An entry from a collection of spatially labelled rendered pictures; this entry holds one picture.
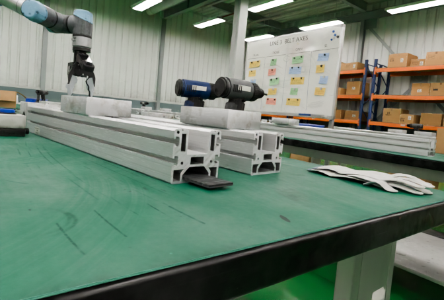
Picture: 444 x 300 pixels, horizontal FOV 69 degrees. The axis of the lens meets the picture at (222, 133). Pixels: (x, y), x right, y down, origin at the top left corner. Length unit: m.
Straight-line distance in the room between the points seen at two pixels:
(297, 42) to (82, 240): 3.86
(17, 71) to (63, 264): 12.15
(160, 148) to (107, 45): 12.55
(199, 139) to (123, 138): 0.15
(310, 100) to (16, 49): 10.26
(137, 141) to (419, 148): 1.53
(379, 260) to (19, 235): 0.62
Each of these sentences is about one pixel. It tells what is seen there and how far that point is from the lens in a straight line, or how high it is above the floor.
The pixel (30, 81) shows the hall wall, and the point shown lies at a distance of 12.36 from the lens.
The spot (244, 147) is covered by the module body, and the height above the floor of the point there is 0.83.
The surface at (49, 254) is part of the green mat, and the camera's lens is 0.28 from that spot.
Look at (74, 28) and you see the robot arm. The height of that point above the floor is 1.19.
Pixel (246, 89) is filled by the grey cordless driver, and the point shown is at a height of 0.97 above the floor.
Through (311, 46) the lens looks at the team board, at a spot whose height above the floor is 1.75.
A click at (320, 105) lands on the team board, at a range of 3.69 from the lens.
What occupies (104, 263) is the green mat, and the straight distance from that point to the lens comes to 0.26.
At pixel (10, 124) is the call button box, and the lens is 1.05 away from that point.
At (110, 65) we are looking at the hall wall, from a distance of 12.94.
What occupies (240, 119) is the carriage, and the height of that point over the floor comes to 0.88.
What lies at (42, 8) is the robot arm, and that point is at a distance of 1.45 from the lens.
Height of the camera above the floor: 0.89
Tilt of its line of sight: 3 degrees down
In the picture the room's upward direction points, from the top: 5 degrees clockwise
